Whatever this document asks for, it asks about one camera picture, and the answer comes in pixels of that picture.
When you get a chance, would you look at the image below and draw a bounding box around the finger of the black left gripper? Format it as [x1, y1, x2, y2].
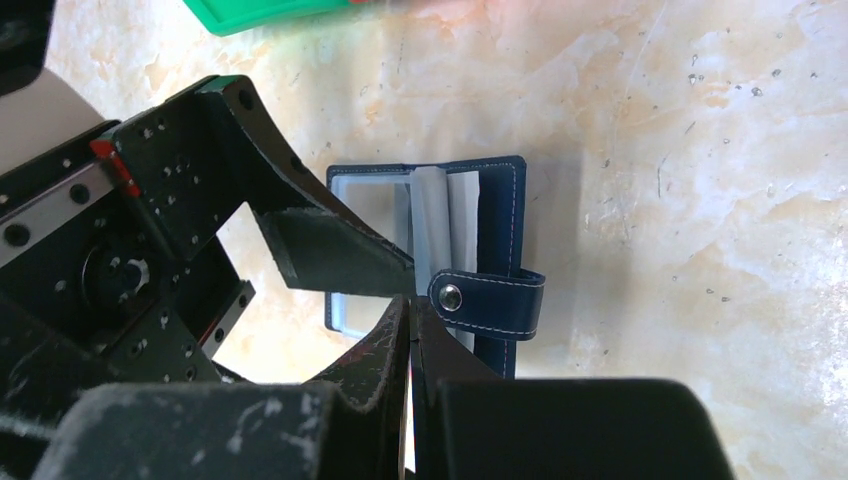
[198, 75, 415, 297]

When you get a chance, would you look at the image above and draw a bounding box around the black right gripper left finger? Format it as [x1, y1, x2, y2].
[34, 297, 410, 479]

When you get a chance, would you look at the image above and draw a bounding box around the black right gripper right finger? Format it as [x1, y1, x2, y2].
[410, 301, 733, 479]

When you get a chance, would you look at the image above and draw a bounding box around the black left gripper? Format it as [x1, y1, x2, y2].
[1, 76, 254, 411]

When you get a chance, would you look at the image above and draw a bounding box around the navy blue card holder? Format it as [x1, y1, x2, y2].
[327, 156, 545, 379]

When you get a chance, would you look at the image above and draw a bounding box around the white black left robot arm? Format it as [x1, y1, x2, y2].
[1, 1, 412, 436]

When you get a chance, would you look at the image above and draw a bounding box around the green plastic bin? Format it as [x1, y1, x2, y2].
[184, 0, 370, 37]

